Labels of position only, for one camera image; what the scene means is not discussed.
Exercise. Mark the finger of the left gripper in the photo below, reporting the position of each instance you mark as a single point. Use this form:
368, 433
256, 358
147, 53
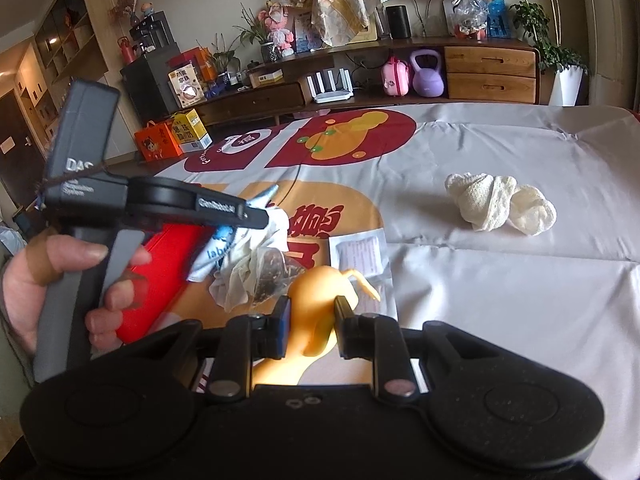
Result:
262, 199

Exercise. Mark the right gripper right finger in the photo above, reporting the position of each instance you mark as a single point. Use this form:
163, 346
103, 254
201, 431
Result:
378, 340

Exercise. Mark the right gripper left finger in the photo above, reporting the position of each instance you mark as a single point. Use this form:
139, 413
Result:
245, 340

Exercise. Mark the tea bag sachet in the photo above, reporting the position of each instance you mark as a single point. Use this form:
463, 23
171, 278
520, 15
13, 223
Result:
271, 274

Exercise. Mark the orange rubber duck toy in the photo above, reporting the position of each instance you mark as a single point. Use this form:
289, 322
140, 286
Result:
312, 333

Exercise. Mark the red metal tin box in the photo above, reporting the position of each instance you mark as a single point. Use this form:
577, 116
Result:
173, 250

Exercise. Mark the clear packet with paper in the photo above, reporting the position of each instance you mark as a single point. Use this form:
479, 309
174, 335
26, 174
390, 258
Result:
367, 253

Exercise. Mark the white knitted sock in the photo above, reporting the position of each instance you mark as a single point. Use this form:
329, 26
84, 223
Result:
484, 201
530, 212

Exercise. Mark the person's left hand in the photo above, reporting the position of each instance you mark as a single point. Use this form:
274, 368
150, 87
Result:
48, 257

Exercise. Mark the dark wooden door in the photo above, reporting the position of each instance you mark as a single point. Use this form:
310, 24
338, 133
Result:
21, 162

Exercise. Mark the orange gift box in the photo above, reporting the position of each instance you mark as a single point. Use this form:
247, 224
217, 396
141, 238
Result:
156, 142

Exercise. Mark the yellow carton box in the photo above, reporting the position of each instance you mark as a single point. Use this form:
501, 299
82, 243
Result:
190, 132

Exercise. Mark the white wifi router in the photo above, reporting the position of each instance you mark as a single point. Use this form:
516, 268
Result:
330, 86

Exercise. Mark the white snack box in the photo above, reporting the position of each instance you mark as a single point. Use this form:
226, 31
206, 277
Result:
187, 88

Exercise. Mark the black mini fridge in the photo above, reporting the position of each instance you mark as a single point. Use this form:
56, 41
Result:
147, 84

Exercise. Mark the red thermos bottle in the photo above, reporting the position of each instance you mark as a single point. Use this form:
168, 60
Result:
126, 50

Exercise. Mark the wooden TV console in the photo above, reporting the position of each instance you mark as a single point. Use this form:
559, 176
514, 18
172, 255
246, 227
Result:
491, 70

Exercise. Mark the white printed tablecloth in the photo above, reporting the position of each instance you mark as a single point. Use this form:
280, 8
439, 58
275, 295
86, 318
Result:
568, 298

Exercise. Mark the pink toy backpack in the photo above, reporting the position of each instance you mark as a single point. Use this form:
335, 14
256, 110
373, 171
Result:
395, 74

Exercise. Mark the pink plush doll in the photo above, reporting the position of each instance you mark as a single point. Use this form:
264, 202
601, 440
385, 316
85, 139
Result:
275, 19

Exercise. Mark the black coffee machine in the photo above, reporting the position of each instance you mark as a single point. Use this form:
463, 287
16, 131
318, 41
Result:
152, 33

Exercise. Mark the purple kettlebell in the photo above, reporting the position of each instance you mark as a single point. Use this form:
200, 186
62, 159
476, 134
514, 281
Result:
426, 81

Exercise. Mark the black cylinder speaker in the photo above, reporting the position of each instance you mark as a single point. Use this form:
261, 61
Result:
398, 22

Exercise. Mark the clear bag of snacks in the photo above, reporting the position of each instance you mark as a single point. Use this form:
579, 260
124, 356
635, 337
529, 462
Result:
470, 19

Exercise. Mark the blue plastic bag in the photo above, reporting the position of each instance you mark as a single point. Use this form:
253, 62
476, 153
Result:
498, 20

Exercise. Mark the green potted tree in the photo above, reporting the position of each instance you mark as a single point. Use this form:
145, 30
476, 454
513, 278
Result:
569, 67

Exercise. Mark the wall shelf cabinet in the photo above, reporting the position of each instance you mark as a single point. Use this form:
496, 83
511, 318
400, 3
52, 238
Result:
76, 39

